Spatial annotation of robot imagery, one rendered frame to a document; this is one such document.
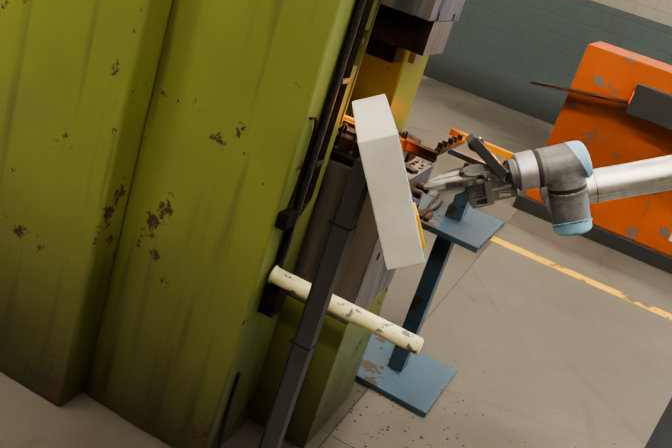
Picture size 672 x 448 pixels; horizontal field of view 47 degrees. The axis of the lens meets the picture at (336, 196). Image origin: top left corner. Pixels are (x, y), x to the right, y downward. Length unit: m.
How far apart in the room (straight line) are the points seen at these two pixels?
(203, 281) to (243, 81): 0.56
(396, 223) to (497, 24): 8.33
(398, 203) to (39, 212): 1.12
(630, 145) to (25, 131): 4.24
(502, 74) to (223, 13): 7.99
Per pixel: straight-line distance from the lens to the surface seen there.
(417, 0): 2.03
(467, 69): 9.88
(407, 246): 1.55
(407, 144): 2.23
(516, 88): 9.77
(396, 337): 1.97
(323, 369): 2.37
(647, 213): 5.68
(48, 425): 2.41
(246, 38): 1.92
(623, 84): 5.56
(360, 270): 2.21
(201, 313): 2.15
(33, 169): 2.25
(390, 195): 1.51
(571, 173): 1.81
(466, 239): 2.64
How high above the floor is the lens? 1.54
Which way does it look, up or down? 19 degrees down
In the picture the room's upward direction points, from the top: 18 degrees clockwise
